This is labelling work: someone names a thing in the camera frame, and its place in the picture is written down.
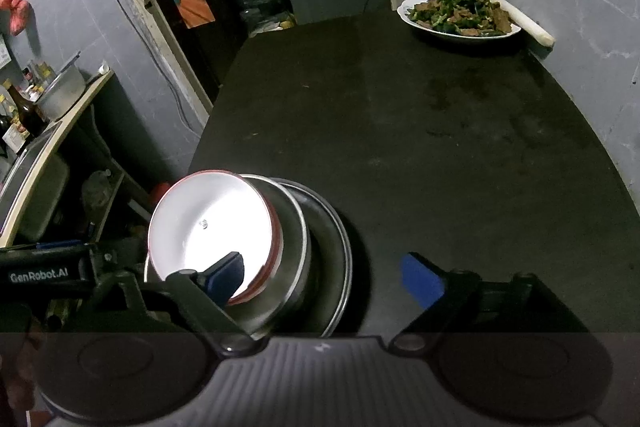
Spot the steel bowl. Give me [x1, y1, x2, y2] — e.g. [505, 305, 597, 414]
[144, 173, 310, 338]

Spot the white bowl red rim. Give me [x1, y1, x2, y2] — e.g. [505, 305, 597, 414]
[148, 170, 283, 306]

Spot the large steel plate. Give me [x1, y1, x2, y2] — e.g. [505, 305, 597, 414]
[272, 178, 354, 338]

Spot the kitchen counter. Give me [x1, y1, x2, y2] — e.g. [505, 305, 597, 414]
[1, 70, 114, 247]

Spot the person's left hand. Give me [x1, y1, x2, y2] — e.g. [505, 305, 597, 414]
[1, 325, 46, 413]

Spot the dark sauce bottle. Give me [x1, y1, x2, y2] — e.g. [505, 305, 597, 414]
[2, 79, 47, 136]

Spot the steel pot on counter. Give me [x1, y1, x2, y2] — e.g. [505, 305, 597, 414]
[37, 51, 87, 121]

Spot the white leek stalk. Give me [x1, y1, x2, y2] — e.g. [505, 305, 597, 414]
[490, 0, 555, 49]

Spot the red hanging bag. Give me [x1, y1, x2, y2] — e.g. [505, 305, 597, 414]
[1, 0, 32, 36]

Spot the white plate of stir-fry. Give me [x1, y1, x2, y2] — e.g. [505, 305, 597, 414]
[396, 0, 520, 40]

